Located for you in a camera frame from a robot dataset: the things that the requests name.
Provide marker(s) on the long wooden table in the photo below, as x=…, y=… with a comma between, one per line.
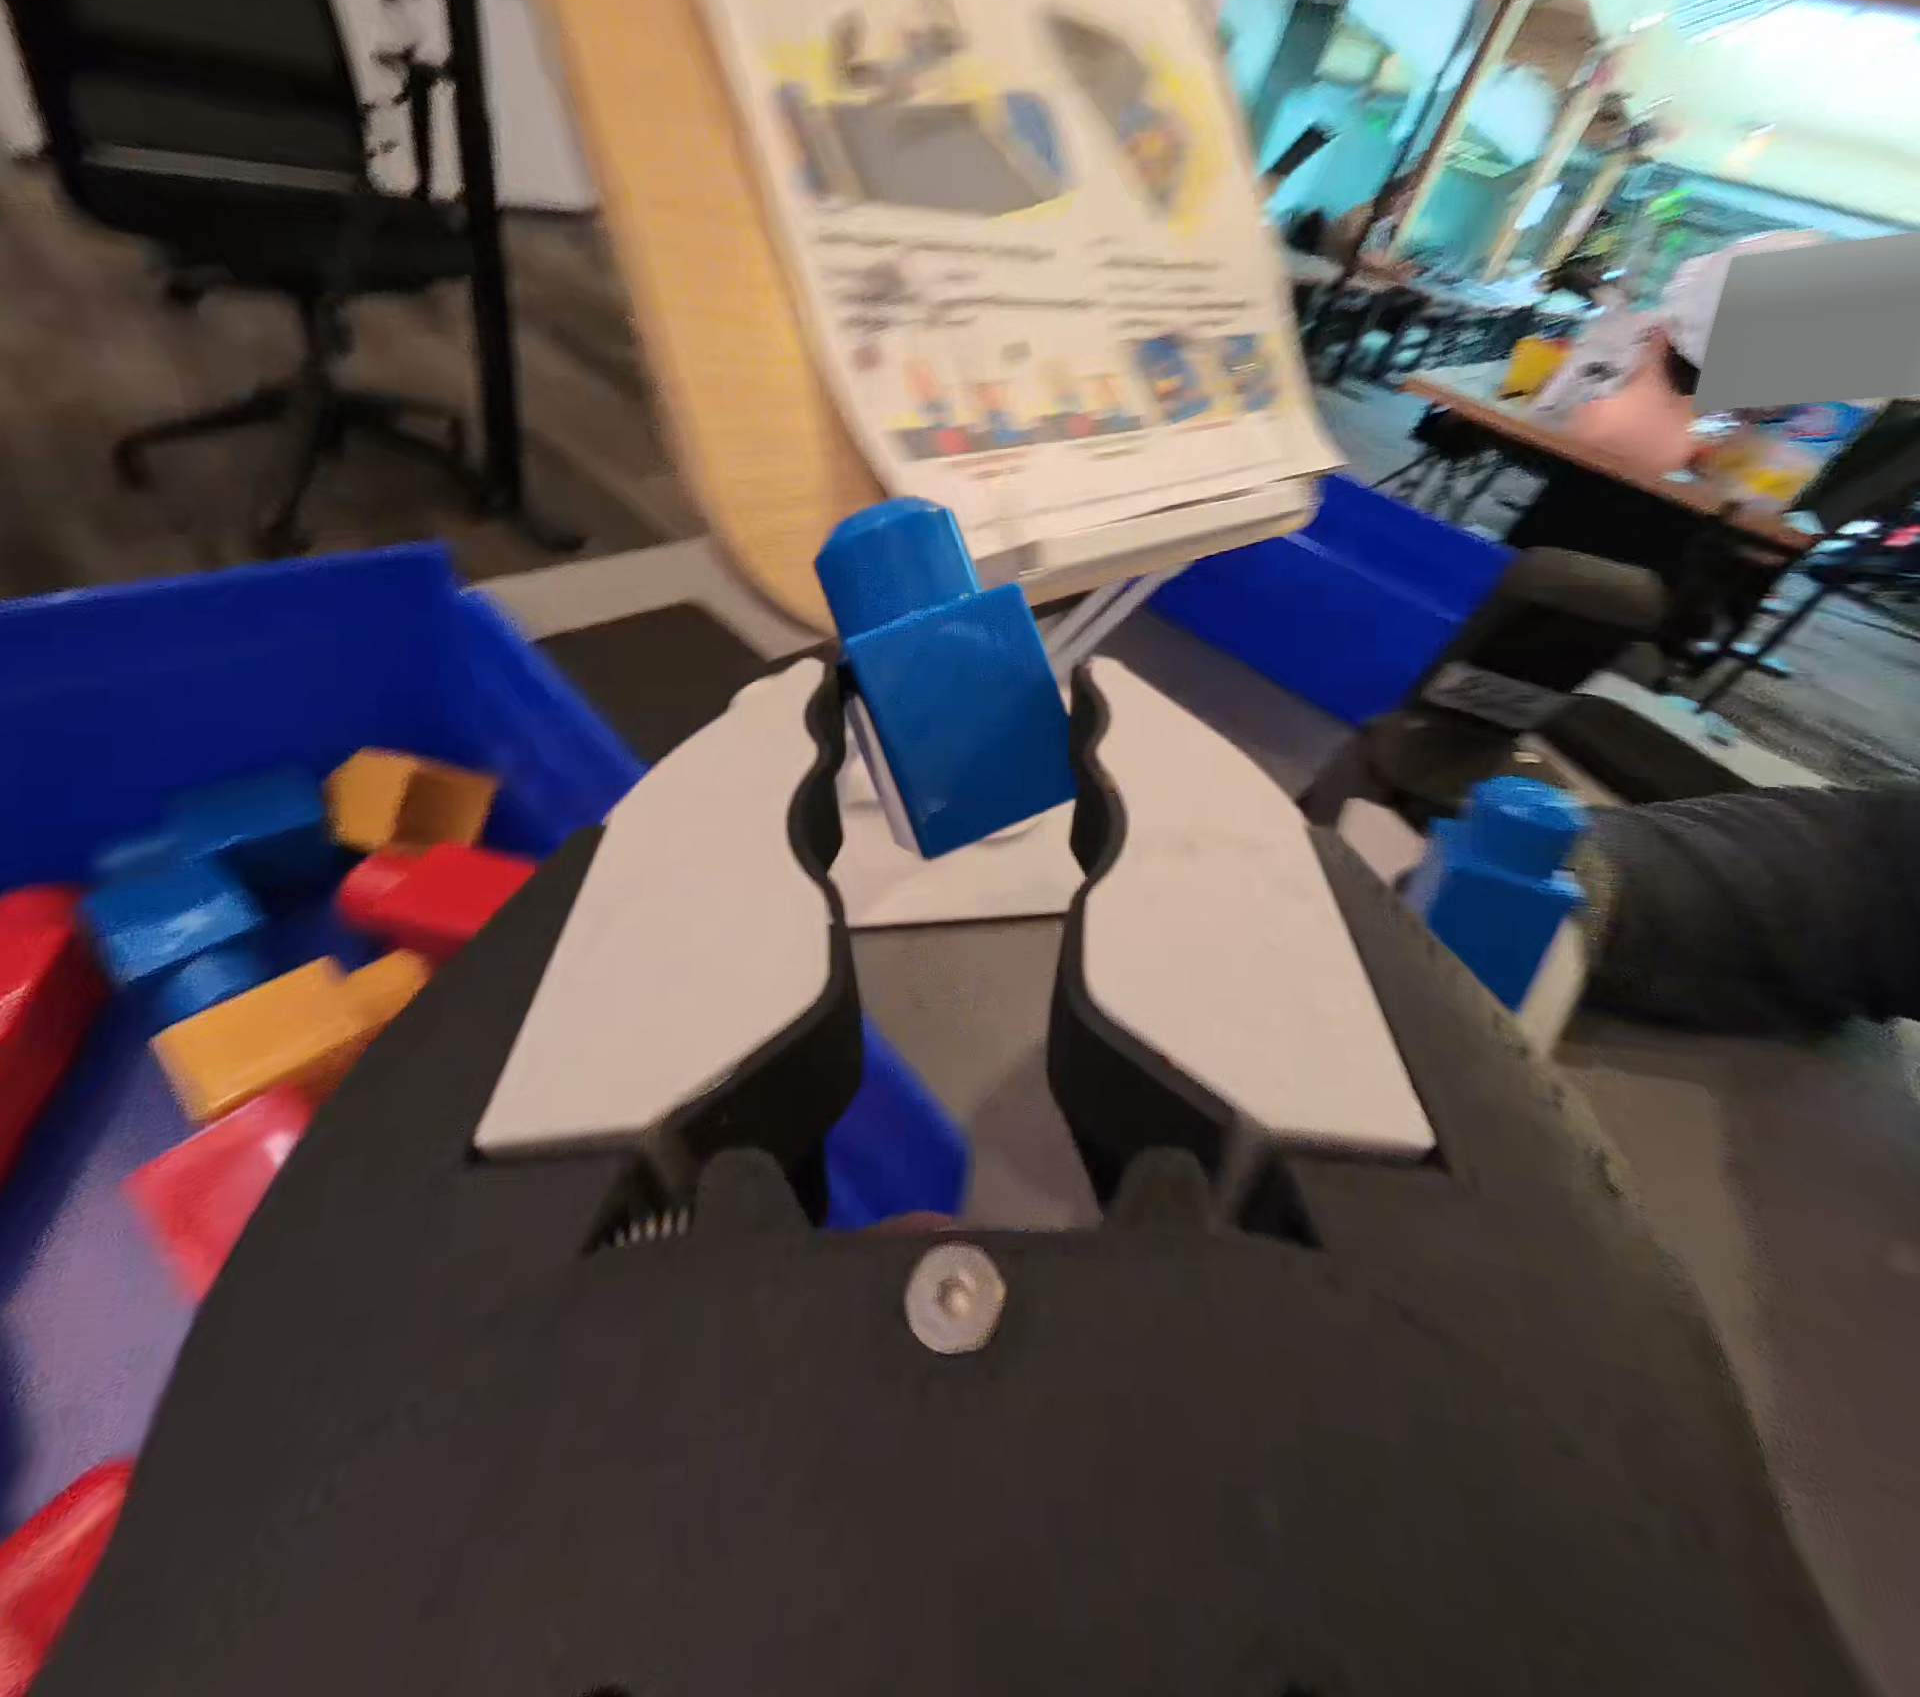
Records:
x=1576, y=453

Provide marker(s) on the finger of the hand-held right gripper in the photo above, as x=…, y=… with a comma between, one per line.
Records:
x=1558, y=992
x=1382, y=842

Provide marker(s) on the wooden book stand white base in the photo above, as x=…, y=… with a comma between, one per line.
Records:
x=676, y=227

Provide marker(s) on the pile of toy blocks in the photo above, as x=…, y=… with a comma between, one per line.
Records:
x=269, y=1022

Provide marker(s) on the printed instruction sheet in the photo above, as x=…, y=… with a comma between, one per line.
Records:
x=975, y=153

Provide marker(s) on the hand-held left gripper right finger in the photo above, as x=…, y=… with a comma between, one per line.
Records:
x=1245, y=960

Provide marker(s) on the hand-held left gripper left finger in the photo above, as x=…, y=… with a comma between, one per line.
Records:
x=676, y=960

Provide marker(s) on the person's right forearm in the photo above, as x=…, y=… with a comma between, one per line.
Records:
x=1725, y=902

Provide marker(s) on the blue plastic bin with tag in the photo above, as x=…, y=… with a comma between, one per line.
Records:
x=225, y=679

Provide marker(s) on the black office chair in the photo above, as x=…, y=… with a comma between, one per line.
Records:
x=196, y=153

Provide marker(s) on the black chair armrest pad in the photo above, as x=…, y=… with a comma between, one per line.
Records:
x=1589, y=594

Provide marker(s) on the grey desk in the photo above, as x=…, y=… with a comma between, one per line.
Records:
x=1725, y=1200

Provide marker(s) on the plain blue plastic bin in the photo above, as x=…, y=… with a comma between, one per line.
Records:
x=1349, y=619

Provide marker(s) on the blue toy block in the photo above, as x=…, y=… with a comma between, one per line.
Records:
x=962, y=722
x=1502, y=886

